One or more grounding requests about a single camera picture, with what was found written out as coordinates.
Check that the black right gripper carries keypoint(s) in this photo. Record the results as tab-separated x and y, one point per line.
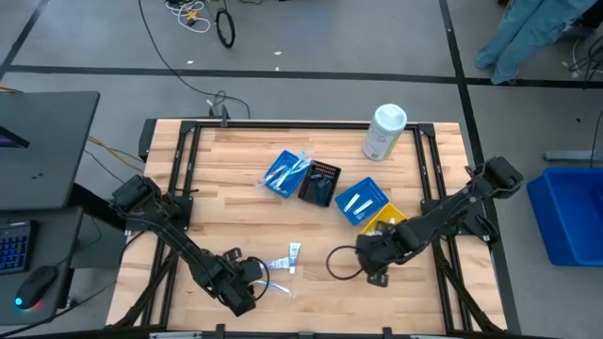
381	249

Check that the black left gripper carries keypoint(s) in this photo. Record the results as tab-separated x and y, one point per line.
247	270

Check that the clear toothbrush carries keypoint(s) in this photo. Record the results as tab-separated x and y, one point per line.
289	170
299	168
271	176
275	287

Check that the small white packet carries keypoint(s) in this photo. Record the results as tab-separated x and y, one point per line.
363	207
351	202

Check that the dark blue toothbrush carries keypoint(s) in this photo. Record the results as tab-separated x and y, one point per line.
324	195

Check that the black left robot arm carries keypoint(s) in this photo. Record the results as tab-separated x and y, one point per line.
179	240

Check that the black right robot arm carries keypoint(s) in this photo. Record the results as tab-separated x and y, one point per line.
447	212

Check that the yellow slotted plastic basket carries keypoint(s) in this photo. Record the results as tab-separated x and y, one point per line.
388	212

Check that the blue slotted plastic basket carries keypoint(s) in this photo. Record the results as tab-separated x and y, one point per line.
372	193

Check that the blue toothbrush package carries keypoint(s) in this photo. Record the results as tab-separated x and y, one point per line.
278	186

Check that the black slotted plastic basket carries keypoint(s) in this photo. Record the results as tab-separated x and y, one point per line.
308	193

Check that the white wipes canister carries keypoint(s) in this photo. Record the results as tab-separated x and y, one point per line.
384	132

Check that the large blue storage bin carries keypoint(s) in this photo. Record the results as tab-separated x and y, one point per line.
570	216

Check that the black lower desk surface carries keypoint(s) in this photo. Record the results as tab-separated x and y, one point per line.
56	235

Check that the black computer mouse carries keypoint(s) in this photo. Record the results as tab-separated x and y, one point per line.
35	287

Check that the grey metal floor bar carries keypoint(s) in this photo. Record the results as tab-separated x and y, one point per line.
575	156

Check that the black backlit keyboard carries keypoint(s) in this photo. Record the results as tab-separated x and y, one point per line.
14	247

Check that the black desk top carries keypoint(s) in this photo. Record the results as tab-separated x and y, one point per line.
47	141

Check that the person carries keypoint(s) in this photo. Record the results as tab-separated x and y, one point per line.
527	33

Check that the dark laptop screen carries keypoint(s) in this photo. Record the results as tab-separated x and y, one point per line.
9	139

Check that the black aluminium table frame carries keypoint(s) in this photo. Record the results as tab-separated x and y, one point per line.
282	124

